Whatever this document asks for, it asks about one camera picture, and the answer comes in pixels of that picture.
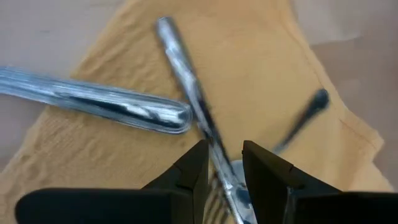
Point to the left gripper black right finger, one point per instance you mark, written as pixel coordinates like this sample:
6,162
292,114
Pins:
326,208

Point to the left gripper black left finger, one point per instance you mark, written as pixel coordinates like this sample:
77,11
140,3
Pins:
109,207

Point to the silver spoon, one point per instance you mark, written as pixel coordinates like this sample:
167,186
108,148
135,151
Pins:
311,107

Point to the silver table knife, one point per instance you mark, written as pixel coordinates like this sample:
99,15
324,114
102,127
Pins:
124,107
186,77

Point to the orange cloth towel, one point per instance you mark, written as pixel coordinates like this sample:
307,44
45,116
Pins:
264,62

